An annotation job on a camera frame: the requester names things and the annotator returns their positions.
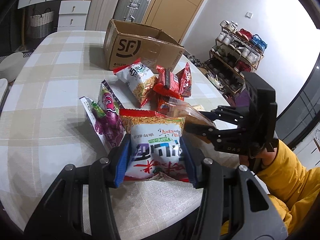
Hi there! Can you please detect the woven laundry basket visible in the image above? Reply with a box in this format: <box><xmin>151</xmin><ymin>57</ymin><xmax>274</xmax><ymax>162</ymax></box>
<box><xmin>30</xmin><ymin>8</ymin><xmax>54</xmax><ymax>39</ymax></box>

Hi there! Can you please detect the shoe rack with shoes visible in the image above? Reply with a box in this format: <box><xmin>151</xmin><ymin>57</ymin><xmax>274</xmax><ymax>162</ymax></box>
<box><xmin>204</xmin><ymin>20</ymin><xmax>267</xmax><ymax>97</ymax></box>

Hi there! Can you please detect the silver suitcase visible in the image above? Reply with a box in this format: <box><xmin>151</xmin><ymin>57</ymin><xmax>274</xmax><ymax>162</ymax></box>
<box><xmin>113</xmin><ymin>0</ymin><xmax>149</xmax><ymax>23</ymax></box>

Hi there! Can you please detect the wooden door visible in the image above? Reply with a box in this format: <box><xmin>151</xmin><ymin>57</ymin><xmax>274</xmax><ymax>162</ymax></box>
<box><xmin>142</xmin><ymin>0</ymin><xmax>204</xmax><ymax>43</ymax></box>

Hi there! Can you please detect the grey round stool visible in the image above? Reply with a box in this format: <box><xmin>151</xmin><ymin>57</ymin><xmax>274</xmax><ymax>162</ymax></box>
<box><xmin>0</xmin><ymin>52</ymin><xmax>25</xmax><ymax>82</ymax></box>

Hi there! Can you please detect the yellow sleeve forearm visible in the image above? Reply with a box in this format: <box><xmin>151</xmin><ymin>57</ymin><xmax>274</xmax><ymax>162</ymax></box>
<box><xmin>220</xmin><ymin>139</ymin><xmax>320</xmax><ymax>237</ymax></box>

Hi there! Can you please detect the red cone snack bag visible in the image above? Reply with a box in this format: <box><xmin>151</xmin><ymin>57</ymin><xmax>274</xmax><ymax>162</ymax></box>
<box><xmin>176</xmin><ymin>63</ymin><xmax>192</xmax><ymax>97</ymax></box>

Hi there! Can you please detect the red orange snack pack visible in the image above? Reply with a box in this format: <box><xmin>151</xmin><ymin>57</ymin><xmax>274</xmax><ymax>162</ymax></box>
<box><xmin>157</xmin><ymin>95</ymin><xmax>182</xmax><ymax>115</ymax></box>

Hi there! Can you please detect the purple grape candy bag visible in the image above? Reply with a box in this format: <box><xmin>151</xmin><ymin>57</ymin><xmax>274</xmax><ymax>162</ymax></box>
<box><xmin>80</xmin><ymin>80</ymin><xmax>126</xmax><ymax>152</ymax></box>

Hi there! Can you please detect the checkered tablecloth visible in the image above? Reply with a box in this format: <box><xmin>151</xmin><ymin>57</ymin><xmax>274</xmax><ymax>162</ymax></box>
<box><xmin>1</xmin><ymin>31</ymin><xmax>202</xmax><ymax>239</ymax></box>

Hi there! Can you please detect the SF cardboard box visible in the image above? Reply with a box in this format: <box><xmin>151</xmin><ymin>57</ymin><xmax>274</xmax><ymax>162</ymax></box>
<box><xmin>103</xmin><ymin>19</ymin><xmax>184</xmax><ymax>73</ymax></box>

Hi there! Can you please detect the orange bread snack pack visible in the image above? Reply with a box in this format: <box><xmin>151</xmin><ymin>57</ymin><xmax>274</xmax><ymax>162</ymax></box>
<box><xmin>167</xmin><ymin>101</ymin><xmax>216</xmax><ymax>128</ymax></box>

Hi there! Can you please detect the white suitcase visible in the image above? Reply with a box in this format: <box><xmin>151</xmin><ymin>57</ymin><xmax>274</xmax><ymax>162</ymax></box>
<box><xmin>85</xmin><ymin>0</ymin><xmax>119</xmax><ymax>31</ymax></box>

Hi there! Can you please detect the white noodle snack bag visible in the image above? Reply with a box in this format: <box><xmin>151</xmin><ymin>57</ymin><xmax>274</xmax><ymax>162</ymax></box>
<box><xmin>113</xmin><ymin>59</ymin><xmax>157</xmax><ymax>108</ymax></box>
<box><xmin>119</xmin><ymin>108</ymin><xmax>189</xmax><ymax>182</ymax></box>

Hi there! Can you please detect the person right hand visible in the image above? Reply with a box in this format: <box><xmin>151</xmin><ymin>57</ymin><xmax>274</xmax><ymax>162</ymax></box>
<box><xmin>239</xmin><ymin>148</ymin><xmax>277</xmax><ymax>174</ymax></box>

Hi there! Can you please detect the white drawer desk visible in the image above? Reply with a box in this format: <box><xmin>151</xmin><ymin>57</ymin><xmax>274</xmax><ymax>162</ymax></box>
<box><xmin>17</xmin><ymin>0</ymin><xmax>91</xmax><ymax>31</ymax></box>

